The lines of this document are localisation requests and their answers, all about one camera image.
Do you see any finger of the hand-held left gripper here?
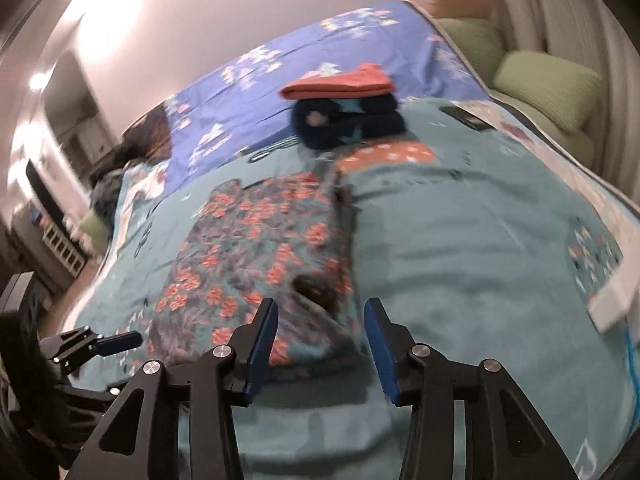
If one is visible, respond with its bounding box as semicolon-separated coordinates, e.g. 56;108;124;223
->
39;326;144;377
60;380;135;410

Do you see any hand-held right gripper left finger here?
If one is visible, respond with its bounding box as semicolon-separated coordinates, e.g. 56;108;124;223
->
65;297;280;480

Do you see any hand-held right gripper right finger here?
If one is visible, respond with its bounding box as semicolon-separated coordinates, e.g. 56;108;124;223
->
363;297;581;480

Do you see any floral print garment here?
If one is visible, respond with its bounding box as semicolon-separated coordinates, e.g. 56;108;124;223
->
147;166;360;367

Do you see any dark clothes pile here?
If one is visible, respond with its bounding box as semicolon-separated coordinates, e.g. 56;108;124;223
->
89;130;173;217

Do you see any white shelf unit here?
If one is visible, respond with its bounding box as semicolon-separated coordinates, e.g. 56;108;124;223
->
41;221;87;280

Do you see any green pillow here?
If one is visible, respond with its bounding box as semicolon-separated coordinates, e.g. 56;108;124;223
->
436;17;505;88
79;209;115;255
487;50;604;161

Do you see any teal printed blanket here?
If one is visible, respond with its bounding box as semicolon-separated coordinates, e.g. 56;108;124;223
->
65;92;640;480

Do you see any navy star print garment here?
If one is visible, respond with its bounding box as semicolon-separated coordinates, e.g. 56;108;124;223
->
289;92;409;152

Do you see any black phone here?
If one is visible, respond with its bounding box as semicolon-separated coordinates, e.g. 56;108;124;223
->
439;102;490;134

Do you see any blue printed bedsheet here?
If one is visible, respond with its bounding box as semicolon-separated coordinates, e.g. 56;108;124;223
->
122;0;490;197

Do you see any coral folded garment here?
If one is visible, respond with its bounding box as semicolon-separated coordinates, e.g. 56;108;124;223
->
278;62;397;102

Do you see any beige pillow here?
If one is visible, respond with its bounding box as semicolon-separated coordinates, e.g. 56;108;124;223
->
422;0;502;22

